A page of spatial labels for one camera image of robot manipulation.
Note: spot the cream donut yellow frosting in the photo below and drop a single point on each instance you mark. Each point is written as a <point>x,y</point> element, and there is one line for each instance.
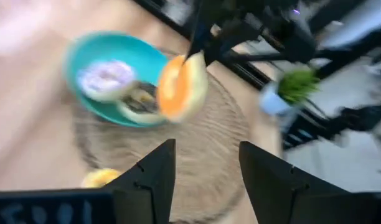
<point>98,178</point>

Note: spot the coral pink frosted donut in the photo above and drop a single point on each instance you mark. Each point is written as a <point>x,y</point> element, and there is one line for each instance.
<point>181,88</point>

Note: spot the small green potted plant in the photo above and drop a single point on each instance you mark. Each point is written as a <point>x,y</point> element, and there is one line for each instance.
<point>294,85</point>

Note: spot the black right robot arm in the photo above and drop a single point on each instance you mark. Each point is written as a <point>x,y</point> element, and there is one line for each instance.
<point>298,40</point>

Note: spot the pale lilac frosted donut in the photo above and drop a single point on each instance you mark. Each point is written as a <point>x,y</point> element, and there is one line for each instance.
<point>105,79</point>

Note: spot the teal green plate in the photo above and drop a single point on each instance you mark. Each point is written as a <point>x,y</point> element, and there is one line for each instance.
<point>122,46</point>

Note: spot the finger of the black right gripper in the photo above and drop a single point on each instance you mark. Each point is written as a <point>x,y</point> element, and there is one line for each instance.
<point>197,31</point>
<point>218,49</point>

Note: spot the chocolate sprinkled donut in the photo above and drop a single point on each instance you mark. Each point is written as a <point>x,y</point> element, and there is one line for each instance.
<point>140,104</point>

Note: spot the round woven placemat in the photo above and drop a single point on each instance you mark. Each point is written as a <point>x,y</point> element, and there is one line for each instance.
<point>206,149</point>

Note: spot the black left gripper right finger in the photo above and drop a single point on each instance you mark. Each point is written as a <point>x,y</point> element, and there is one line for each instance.
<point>277,193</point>

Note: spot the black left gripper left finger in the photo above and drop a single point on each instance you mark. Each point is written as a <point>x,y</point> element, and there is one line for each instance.
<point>153,186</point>

